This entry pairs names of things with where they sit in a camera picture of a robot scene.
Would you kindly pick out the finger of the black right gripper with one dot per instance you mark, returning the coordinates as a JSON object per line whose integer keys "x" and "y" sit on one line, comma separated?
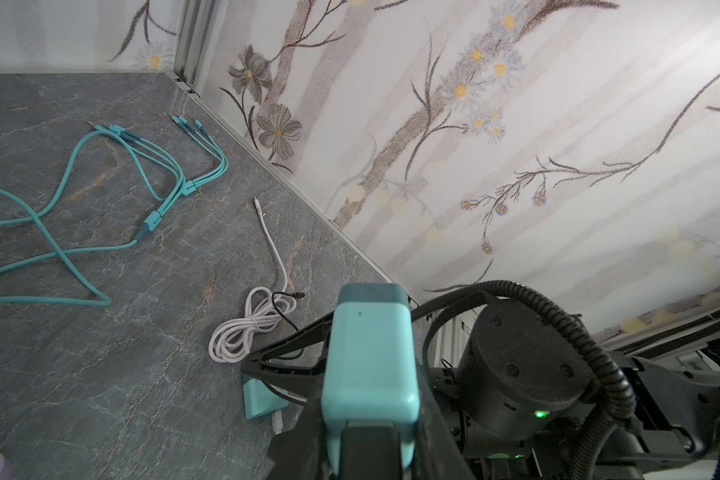
{"x": 296, "y": 363}

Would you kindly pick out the small teal charger plug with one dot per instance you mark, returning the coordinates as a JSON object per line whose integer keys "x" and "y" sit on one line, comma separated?
{"x": 260, "y": 402}

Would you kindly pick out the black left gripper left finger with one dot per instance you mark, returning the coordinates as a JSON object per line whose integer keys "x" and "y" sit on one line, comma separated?
{"x": 302, "y": 453}

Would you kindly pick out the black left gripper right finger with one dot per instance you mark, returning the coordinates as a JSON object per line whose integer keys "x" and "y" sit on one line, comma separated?
{"x": 437, "y": 456}

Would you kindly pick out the large teal charger plug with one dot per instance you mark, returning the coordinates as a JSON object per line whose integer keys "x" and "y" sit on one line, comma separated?
{"x": 370, "y": 397}

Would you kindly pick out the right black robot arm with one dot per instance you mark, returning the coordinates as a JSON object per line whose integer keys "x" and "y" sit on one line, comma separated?
{"x": 490, "y": 381}

